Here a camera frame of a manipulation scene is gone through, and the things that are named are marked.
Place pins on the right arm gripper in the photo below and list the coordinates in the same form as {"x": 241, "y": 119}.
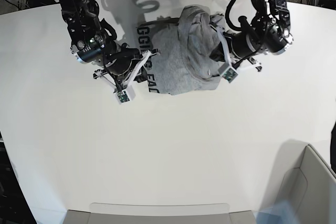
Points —
{"x": 120, "y": 64}

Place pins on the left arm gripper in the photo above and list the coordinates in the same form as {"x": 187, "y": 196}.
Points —
{"x": 242, "y": 45}

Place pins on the grey T-shirt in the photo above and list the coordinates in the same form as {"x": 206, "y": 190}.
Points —
{"x": 185, "y": 44}

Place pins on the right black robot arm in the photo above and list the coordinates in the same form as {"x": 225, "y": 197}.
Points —
{"x": 94, "y": 40}

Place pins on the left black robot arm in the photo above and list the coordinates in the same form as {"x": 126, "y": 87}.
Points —
{"x": 267, "y": 32}

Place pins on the grey chair at bottom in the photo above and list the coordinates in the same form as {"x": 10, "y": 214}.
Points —
{"x": 117, "y": 213}

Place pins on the grey chair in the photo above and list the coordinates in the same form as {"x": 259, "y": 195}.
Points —
{"x": 310, "y": 188}
{"x": 117, "y": 213}

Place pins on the grey chair at right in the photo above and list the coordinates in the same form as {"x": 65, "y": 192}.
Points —
{"x": 310, "y": 188}

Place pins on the blue translucent object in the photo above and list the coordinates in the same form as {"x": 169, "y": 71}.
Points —
{"x": 280, "y": 213}

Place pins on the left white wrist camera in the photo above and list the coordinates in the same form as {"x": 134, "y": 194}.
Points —
{"x": 230, "y": 68}

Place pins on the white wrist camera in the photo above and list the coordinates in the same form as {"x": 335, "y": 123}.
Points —
{"x": 124, "y": 95}
{"x": 230, "y": 68}

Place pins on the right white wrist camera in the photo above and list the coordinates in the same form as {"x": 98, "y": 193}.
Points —
{"x": 124, "y": 95}

